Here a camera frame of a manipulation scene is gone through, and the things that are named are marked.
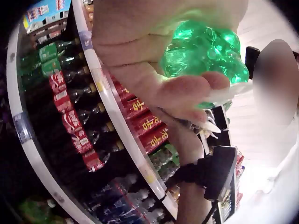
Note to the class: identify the person's left hand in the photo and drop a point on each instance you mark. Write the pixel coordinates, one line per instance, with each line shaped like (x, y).
(130, 21)

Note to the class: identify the person's right hand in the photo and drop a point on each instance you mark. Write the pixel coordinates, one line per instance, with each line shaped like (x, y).
(144, 91)

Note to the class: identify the person's right fingers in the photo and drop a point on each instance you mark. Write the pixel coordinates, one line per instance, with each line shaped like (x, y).
(193, 84)

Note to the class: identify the green plastic bottle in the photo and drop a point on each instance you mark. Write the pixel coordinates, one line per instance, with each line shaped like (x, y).
(210, 51)

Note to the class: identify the black wrist band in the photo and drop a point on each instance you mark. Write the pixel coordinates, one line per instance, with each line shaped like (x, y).
(210, 172)

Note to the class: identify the full shop shelf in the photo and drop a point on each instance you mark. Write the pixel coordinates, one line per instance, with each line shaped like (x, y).
(70, 105)

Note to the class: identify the person's body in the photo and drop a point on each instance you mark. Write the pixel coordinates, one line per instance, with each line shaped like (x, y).
(268, 186)

